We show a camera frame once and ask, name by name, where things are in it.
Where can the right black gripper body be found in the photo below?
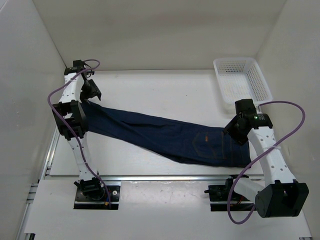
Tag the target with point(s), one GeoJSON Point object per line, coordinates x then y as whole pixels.
{"type": "Point", "coordinates": [232, 128]}

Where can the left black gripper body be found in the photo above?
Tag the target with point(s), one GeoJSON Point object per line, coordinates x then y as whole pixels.
{"type": "Point", "coordinates": [89, 90]}

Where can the dark blue denim trousers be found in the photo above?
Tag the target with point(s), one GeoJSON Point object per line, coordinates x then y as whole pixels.
{"type": "Point", "coordinates": [181, 142]}

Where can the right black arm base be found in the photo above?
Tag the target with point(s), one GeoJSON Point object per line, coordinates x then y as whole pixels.
{"type": "Point", "coordinates": [218, 196]}

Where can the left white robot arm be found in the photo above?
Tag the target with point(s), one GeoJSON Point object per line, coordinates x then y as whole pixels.
{"type": "Point", "coordinates": [72, 123]}

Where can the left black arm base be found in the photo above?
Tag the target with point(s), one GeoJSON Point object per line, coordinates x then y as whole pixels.
{"type": "Point", "coordinates": [92, 195]}

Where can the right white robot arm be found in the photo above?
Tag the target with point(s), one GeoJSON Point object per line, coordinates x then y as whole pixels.
{"type": "Point", "coordinates": [281, 195]}

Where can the white perforated plastic basket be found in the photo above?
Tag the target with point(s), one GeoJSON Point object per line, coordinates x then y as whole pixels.
{"type": "Point", "coordinates": [240, 78]}

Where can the aluminium rail frame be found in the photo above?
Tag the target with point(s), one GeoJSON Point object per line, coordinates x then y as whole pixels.
{"type": "Point", "coordinates": [159, 199]}

